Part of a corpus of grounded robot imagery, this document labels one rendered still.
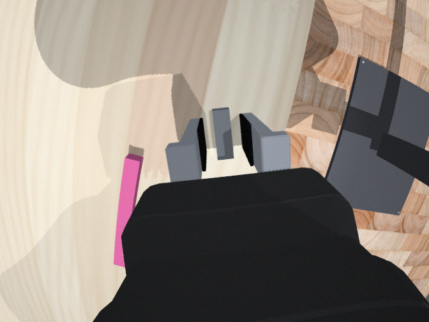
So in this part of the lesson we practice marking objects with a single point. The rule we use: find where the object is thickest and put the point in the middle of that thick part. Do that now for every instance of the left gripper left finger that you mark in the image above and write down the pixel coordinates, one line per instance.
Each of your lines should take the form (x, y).
(183, 158)

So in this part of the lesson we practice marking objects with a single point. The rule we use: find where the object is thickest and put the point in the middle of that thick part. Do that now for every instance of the pink rod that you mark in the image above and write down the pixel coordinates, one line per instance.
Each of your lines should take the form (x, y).
(127, 200)

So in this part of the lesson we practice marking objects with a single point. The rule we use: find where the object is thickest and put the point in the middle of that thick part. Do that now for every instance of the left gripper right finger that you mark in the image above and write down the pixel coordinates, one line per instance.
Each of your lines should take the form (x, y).
(264, 149)

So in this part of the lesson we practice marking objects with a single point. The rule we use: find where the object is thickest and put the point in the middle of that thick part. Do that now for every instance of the grey rectangular rod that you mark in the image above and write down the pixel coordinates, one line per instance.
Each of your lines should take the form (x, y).
(223, 133)

